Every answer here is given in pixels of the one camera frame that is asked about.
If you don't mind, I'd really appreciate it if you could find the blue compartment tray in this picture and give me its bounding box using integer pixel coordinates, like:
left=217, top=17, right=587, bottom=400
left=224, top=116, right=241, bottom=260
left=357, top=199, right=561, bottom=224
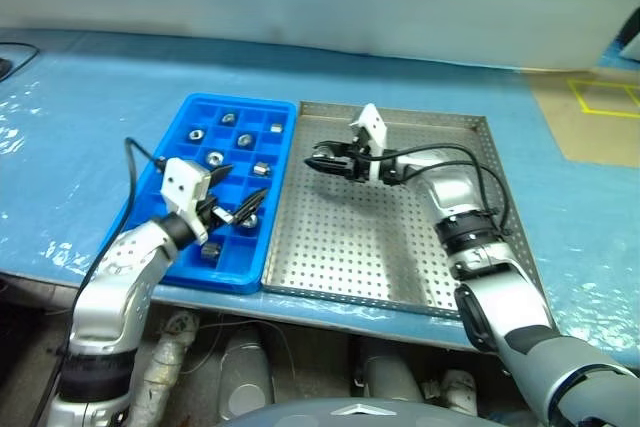
left=105, top=92, right=297, bottom=295

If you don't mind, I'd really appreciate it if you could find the brown cardboard sheet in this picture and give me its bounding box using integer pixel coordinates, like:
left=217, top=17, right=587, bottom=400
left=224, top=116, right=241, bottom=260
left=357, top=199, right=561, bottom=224
left=529, top=71, right=640, bottom=168

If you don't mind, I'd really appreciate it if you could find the dark grey rounded shape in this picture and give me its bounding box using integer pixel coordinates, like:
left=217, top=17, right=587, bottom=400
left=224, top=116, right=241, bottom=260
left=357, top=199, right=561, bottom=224
left=360, top=345, right=424, bottom=404
left=220, top=330, right=275, bottom=422

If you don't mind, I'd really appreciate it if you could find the grey robot torso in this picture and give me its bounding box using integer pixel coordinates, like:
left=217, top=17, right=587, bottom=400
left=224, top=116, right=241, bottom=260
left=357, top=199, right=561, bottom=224
left=219, top=398, right=481, bottom=427

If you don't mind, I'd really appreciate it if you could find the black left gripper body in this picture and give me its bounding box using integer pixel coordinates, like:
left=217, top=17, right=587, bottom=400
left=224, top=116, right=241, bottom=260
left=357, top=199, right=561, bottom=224
left=197, top=191, right=236, bottom=233

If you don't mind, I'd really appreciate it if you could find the white wrapped block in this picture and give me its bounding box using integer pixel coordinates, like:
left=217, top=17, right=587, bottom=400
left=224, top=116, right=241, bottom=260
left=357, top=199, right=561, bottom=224
left=438, top=368, right=480, bottom=417

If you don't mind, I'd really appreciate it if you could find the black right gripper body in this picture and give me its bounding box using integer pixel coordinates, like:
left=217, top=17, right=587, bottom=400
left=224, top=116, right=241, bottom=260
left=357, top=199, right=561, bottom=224
left=344, top=132, right=379, bottom=184

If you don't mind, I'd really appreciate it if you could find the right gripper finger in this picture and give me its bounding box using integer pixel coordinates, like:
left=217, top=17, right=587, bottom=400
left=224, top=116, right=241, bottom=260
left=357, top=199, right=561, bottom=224
left=303, top=155, right=351, bottom=178
left=311, top=140, right=351, bottom=157

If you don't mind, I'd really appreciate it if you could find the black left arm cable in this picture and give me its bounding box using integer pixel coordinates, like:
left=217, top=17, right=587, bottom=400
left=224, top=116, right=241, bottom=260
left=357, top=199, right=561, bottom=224
left=54, top=136, right=169, bottom=378

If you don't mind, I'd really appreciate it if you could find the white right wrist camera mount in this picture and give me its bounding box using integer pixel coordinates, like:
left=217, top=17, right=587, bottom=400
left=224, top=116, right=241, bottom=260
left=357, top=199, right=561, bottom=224
left=348, top=103, right=389, bottom=182

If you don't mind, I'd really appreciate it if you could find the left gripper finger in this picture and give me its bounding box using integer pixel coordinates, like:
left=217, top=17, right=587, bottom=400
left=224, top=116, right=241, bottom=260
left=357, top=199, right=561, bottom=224
left=208, top=164, right=235, bottom=188
left=233, top=189, right=268, bottom=224

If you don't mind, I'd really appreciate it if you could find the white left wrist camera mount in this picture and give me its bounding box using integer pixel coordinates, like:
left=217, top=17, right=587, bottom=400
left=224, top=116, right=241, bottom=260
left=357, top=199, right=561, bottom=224
left=160, top=157, right=214, bottom=244

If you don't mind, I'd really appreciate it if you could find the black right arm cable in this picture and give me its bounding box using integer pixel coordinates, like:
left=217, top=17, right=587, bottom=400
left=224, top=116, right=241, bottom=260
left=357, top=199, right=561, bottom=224
left=382, top=142, right=511, bottom=238

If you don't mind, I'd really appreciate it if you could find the thin black table cable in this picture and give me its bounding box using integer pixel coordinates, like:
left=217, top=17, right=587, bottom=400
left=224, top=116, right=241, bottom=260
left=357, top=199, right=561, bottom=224
left=0, top=41, right=41, bottom=83

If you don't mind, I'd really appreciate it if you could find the black bag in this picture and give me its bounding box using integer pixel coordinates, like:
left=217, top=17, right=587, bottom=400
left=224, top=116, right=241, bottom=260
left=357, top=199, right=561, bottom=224
left=618, top=10, right=640, bottom=49

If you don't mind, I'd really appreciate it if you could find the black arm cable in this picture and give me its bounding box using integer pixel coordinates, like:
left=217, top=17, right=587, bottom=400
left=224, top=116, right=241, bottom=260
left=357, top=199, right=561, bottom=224
left=382, top=142, right=511, bottom=238
left=54, top=136, right=169, bottom=378

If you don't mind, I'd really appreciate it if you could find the perforated metal tray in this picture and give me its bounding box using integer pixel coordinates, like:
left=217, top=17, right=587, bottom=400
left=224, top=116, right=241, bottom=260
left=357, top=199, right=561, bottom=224
left=260, top=100, right=557, bottom=328

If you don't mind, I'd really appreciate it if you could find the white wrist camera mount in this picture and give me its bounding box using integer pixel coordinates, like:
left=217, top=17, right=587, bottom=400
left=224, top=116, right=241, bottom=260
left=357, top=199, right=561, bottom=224
left=160, top=157, right=214, bottom=244
left=348, top=103, right=389, bottom=182

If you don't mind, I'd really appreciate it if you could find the white wrapped pipe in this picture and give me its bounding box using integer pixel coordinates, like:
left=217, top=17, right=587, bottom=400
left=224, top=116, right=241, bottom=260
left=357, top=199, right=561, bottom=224
left=143, top=310, right=200, bottom=421

